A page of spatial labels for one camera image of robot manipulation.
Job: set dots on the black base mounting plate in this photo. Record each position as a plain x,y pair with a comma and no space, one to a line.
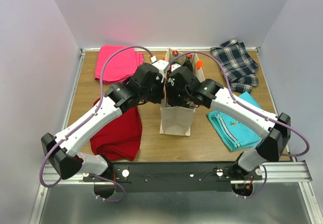
178,176

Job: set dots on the aluminium frame rail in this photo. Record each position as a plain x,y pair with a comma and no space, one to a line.
277,172

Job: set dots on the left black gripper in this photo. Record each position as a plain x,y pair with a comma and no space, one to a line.
161,95

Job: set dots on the plaid navy white shirt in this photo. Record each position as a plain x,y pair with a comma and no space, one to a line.
238,65

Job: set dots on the pink folded cloth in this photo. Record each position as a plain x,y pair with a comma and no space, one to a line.
120,67

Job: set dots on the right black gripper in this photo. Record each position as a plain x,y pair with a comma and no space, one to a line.
171,100

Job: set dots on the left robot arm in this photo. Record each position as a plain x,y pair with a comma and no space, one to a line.
63,148

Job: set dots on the beige canvas tote bag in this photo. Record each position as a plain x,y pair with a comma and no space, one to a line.
177,120

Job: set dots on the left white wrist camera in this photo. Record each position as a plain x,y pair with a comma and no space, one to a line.
162,65

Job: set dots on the teal folded shorts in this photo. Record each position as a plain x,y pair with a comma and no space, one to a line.
234,134

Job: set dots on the cola glass bottle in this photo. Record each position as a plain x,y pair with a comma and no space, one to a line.
175,53

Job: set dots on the red folded cloth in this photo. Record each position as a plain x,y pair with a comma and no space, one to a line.
119,139

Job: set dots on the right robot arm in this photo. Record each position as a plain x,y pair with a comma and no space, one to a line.
272,129

